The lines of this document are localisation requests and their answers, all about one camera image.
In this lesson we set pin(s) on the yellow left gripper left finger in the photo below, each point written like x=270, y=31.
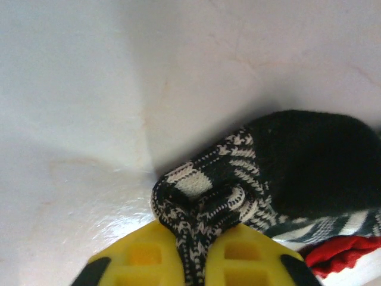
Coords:
x=140, y=262

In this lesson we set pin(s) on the black white striped sock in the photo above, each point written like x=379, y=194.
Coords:
x=297, y=167

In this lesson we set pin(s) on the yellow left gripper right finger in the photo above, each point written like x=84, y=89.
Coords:
x=247, y=265

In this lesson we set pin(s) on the red sock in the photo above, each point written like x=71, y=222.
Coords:
x=342, y=253

